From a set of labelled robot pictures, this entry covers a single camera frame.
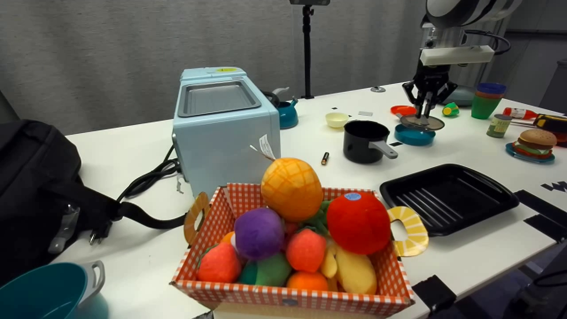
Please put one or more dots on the red plush tomato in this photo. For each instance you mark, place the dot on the red plush tomato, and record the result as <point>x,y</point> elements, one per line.
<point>356,223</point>

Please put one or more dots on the orange plush fruit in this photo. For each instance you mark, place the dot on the orange plush fruit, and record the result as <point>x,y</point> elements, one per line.
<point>306,282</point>

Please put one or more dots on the orange plush pineapple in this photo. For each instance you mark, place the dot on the orange plush pineapple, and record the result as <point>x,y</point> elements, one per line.
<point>292,188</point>

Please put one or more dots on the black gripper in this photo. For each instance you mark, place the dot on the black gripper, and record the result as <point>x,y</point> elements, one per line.
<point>434,75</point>

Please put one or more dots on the black backpack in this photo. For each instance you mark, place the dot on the black backpack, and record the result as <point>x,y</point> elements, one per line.
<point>35,177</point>

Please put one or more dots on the black tripod stand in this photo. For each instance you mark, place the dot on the black tripod stand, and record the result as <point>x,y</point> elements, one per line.
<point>306,46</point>

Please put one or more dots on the black ridged grill tray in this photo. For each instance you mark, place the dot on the black ridged grill tray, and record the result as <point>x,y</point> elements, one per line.
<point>448,197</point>

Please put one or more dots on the small brown cylinder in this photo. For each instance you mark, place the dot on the small brown cylinder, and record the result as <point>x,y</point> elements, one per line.
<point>324,158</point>

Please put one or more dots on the small red round plate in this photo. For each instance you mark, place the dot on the small red round plate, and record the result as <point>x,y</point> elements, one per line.
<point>400,110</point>

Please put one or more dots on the yellow green toy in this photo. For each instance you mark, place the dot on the yellow green toy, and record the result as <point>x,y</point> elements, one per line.
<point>450,108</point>

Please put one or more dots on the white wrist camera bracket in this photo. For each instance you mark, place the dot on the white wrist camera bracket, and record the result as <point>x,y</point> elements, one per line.
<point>457,55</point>

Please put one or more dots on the round black lid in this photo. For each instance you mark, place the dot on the round black lid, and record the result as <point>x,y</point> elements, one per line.
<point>434,122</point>

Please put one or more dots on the red checkered cardboard basket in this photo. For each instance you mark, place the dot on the red checkered cardboard basket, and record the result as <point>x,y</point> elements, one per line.
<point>283,294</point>

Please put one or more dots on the purple plush fruit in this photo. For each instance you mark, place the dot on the purple plush fruit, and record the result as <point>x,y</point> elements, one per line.
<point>259,232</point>

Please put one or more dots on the small cream bowl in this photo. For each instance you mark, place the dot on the small cream bowl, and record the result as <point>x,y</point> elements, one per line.
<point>337,119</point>

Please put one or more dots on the grey green can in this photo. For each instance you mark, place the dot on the grey green can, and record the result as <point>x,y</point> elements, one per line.
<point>498,126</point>

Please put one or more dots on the toy burger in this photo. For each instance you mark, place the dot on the toy burger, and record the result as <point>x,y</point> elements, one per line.
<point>535,140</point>

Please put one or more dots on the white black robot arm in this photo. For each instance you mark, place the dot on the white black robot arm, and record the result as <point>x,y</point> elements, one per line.
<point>466,11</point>

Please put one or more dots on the small grey object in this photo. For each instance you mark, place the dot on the small grey object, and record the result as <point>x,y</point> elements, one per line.
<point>377,89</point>

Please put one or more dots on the red orange plush peach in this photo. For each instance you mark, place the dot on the red orange plush peach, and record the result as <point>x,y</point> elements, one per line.
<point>218,264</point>
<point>305,250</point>

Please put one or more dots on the green plastic cup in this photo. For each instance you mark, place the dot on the green plastic cup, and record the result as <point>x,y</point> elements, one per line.
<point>484,106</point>

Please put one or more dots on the yellow plush banana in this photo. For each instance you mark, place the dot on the yellow plush banana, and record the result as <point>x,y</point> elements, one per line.
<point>354,271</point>

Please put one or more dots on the green plush fruit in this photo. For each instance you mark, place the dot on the green plush fruit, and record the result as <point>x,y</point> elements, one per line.
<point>267,269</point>

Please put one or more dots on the blue plastic cup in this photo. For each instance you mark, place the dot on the blue plastic cup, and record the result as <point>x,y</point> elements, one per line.
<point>491,89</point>

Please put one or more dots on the light blue box appliance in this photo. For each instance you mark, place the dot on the light blue box appliance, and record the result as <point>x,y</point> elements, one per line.
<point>223,142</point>

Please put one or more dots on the teal round plate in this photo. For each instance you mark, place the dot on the teal round plate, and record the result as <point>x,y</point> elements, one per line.
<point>512,153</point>

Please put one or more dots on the red white small package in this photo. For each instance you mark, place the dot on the red white small package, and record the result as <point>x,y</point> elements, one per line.
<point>519,114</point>

